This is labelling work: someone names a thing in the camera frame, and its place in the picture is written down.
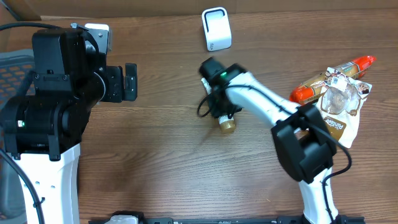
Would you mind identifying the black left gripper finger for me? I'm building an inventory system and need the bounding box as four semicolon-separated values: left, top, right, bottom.
125;63;137;82
124;80;137;101

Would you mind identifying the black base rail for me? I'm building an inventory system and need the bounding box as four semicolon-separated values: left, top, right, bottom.
88;210;365;224

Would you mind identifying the white shampoo tube gold cap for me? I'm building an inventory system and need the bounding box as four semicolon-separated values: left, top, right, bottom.
201;78;236;134

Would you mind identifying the beige cookie pouch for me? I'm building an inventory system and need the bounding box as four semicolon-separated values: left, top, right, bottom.
316;77;372;148

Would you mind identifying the white barcode scanner stand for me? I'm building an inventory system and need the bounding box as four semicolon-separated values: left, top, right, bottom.
201;7;232;52

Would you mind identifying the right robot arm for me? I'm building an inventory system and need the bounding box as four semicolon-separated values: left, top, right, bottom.
199;57;338;223

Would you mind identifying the grey plastic shopping basket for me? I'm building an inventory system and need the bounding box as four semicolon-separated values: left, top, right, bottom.
1;49;34;223

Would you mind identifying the orange spaghetti package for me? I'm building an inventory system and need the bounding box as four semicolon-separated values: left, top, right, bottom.
289;55;377;105

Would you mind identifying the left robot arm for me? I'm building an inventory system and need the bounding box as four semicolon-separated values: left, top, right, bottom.
1;23;137;223

